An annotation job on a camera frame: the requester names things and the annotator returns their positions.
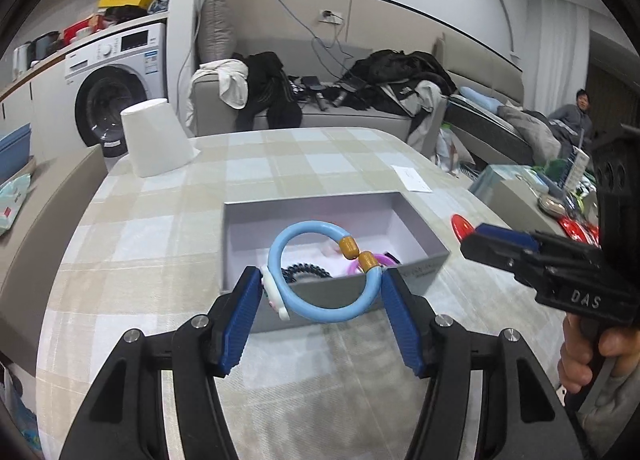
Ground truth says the wall power outlet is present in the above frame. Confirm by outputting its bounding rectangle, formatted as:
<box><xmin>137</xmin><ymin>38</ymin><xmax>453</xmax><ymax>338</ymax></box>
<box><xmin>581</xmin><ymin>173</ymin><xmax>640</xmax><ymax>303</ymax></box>
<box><xmin>318</xmin><ymin>9</ymin><xmax>344</xmax><ymax>26</ymax></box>

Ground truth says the checked tablecloth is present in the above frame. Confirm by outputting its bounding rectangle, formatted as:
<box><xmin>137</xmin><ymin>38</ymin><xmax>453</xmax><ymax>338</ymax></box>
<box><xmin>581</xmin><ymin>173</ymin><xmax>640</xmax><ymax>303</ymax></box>
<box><xmin>34</xmin><ymin>126</ymin><xmax>572</xmax><ymax>460</ymax></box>

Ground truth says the blue cable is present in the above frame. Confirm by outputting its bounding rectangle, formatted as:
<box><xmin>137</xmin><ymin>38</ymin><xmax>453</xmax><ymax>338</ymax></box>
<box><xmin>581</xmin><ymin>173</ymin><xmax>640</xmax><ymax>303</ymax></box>
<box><xmin>209</xmin><ymin>0</ymin><xmax>352</xmax><ymax>77</ymax></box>

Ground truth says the black bead bracelet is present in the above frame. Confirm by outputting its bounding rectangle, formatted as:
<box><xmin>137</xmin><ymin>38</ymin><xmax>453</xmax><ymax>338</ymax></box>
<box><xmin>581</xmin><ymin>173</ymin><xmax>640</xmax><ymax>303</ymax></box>
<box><xmin>278</xmin><ymin>263</ymin><xmax>332</xmax><ymax>285</ymax></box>

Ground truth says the white garment on sofa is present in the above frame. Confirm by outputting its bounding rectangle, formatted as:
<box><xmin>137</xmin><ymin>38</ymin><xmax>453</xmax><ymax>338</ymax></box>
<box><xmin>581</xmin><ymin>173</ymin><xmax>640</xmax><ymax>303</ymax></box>
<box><xmin>190</xmin><ymin>58</ymin><xmax>250</xmax><ymax>110</ymax></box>

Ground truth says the grey cardboard box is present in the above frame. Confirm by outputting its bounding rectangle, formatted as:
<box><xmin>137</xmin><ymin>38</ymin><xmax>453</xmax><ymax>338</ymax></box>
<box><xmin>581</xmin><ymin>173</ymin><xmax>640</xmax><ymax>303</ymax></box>
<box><xmin>221</xmin><ymin>191</ymin><xmax>449</xmax><ymax>308</ymax></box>

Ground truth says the white washing machine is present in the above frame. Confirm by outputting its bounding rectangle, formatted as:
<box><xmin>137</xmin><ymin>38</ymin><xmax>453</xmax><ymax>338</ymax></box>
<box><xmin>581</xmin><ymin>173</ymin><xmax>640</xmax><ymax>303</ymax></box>
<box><xmin>64</xmin><ymin>21</ymin><xmax>166</xmax><ymax>159</ymax></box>

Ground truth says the grey sofa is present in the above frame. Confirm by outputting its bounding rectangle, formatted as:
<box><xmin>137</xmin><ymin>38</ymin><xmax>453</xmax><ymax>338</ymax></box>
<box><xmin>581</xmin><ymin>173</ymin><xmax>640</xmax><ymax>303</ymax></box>
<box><xmin>186</xmin><ymin>38</ymin><xmax>447</xmax><ymax>156</ymax></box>

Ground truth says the light blue bangle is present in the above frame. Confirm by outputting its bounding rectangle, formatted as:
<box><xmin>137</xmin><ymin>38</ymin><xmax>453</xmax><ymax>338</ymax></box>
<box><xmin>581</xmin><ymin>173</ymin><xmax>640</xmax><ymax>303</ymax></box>
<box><xmin>260</xmin><ymin>220</ymin><xmax>384</xmax><ymax>324</ymax></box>

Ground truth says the wet wipes pack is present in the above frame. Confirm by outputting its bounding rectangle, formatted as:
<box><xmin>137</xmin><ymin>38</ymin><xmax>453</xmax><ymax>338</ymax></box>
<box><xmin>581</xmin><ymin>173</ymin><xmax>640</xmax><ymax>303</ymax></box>
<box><xmin>0</xmin><ymin>174</ymin><xmax>32</xmax><ymax>235</ymax></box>

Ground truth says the purple bangle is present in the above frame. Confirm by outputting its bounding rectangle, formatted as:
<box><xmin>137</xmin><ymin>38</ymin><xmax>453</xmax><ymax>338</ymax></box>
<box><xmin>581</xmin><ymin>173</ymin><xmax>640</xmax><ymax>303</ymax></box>
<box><xmin>346</xmin><ymin>251</ymin><xmax>400</xmax><ymax>276</ymax></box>

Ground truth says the grey pillow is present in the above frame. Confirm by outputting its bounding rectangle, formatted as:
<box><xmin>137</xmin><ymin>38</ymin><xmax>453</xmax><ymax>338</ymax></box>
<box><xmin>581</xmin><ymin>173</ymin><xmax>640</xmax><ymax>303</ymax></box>
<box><xmin>196</xmin><ymin>0</ymin><xmax>236</xmax><ymax>64</ymax></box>

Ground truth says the cluttered side table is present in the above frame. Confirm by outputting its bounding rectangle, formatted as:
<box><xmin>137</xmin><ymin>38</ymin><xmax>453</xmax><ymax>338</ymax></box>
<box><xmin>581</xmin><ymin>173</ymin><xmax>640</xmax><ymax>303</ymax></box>
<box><xmin>470</xmin><ymin>147</ymin><xmax>601</xmax><ymax>246</ymax></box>

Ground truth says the red China badge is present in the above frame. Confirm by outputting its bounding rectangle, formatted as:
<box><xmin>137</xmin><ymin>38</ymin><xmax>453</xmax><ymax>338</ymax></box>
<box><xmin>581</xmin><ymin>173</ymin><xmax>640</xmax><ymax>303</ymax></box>
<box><xmin>450</xmin><ymin>214</ymin><xmax>475</xmax><ymax>242</ymax></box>

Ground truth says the person's right hand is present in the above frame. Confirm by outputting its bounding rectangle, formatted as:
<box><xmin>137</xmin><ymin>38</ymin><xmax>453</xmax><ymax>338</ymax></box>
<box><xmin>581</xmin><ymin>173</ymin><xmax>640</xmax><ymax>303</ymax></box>
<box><xmin>556</xmin><ymin>311</ymin><xmax>640</xmax><ymax>396</ymax></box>

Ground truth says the white paper roll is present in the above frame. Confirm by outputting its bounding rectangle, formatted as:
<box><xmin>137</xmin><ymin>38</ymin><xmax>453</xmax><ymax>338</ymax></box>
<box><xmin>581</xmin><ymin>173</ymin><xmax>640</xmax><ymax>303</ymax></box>
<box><xmin>120</xmin><ymin>98</ymin><xmax>200</xmax><ymax>178</ymax></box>

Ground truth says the white paper slip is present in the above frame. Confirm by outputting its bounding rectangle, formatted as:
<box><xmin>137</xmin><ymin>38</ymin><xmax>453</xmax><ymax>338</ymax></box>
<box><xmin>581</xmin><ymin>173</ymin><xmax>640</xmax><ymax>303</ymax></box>
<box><xmin>393</xmin><ymin>165</ymin><xmax>432</xmax><ymax>194</ymax></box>

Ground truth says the seated person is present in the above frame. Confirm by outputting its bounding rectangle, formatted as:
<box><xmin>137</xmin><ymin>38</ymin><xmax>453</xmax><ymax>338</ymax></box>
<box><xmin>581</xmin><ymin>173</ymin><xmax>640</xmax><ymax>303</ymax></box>
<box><xmin>548</xmin><ymin>90</ymin><xmax>592</xmax><ymax>159</ymax></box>

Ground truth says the white kettle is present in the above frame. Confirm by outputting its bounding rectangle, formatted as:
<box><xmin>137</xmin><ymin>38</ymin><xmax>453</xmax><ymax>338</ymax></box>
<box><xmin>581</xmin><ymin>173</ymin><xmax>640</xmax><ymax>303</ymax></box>
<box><xmin>12</xmin><ymin>42</ymin><xmax>35</xmax><ymax>81</ymax></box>

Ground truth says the beige side bench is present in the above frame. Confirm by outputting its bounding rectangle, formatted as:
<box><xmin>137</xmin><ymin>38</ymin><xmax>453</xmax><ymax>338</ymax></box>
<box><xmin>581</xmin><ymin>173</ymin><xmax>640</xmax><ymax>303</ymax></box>
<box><xmin>0</xmin><ymin>146</ymin><xmax>107</xmax><ymax>376</ymax></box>

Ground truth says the pile of dark jackets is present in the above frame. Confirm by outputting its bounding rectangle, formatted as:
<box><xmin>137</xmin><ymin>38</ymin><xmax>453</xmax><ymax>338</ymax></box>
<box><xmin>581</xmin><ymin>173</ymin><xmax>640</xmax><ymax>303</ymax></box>
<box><xmin>336</xmin><ymin>50</ymin><xmax>458</xmax><ymax>118</ymax></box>

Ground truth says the black garment on sofa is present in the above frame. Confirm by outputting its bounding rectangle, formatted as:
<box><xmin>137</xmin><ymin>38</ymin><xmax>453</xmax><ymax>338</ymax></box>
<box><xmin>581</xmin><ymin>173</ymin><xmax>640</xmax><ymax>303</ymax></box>
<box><xmin>235</xmin><ymin>52</ymin><xmax>303</xmax><ymax>132</ymax></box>

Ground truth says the blue plastic basin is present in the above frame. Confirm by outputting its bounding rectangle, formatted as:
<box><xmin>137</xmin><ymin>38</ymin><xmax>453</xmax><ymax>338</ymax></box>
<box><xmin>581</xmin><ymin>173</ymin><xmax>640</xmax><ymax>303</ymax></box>
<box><xmin>0</xmin><ymin>123</ymin><xmax>32</xmax><ymax>183</ymax></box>

